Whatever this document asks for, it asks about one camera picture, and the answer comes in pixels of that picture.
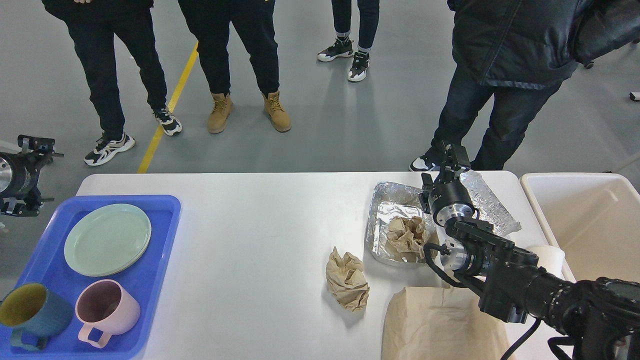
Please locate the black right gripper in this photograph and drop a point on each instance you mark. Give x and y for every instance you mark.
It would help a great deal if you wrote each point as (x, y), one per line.
(446, 197)

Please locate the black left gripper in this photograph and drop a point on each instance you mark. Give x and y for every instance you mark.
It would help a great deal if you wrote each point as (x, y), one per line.
(20, 172)

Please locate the aluminium foil tray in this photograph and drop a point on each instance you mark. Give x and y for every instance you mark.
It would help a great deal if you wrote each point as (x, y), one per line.
(390, 200)

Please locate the mint green plate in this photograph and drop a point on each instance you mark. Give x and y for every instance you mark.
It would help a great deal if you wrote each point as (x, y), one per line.
(114, 221)

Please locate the teal mug yellow inside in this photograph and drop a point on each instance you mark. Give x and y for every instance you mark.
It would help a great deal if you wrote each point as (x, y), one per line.
(34, 314)

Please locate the pink mug maroon inside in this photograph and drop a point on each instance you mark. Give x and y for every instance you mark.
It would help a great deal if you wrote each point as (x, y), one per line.
(105, 309)

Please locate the brown paper bag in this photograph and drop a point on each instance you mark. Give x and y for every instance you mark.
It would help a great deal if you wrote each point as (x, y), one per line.
(437, 323)

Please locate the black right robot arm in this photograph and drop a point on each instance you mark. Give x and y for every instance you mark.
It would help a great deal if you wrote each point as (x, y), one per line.
(591, 316)

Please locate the crumpled aluminium foil sheet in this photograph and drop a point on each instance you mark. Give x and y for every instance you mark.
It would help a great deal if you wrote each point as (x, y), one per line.
(490, 208)

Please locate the blue plastic tray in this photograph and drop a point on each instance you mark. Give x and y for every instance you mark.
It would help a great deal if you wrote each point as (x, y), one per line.
(144, 279)

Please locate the pink plate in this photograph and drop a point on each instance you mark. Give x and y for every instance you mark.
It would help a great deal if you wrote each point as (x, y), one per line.
(95, 256)

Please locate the person in black puffer jacket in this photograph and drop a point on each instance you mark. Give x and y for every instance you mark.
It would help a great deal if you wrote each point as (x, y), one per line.
(519, 52)

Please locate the white paper cup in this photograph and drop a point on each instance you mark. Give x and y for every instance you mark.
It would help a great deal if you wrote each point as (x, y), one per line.
(550, 258)

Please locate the beige plastic bin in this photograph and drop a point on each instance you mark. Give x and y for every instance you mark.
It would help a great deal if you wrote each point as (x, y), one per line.
(594, 218)

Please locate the person in black at left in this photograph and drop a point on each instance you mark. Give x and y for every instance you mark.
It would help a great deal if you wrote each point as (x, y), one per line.
(93, 25)

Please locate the crumpled brown paper ball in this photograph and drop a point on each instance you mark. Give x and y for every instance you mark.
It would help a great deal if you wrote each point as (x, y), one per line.
(346, 281)

